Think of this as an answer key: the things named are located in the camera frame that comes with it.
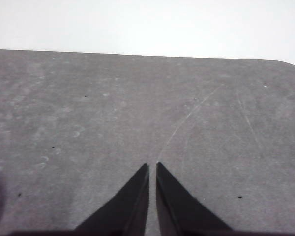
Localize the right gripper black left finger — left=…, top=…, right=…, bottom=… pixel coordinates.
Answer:
left=75, top=163, right=150, bottom=233

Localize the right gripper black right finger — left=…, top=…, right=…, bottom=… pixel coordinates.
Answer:
left=156, top=162, right=234, bottom=232

